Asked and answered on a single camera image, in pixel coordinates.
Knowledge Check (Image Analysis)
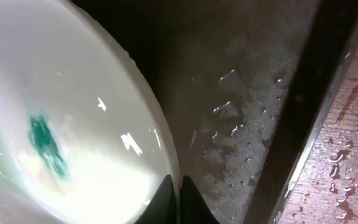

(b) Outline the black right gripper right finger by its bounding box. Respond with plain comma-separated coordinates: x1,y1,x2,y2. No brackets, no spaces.
180,175,219,224

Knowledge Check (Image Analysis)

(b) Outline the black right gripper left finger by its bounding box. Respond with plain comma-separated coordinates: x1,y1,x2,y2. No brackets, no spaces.
135,174,177,224

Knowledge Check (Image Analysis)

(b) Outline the dark brown serving tray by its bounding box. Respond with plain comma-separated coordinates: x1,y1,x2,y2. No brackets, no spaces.
76,0,358,223

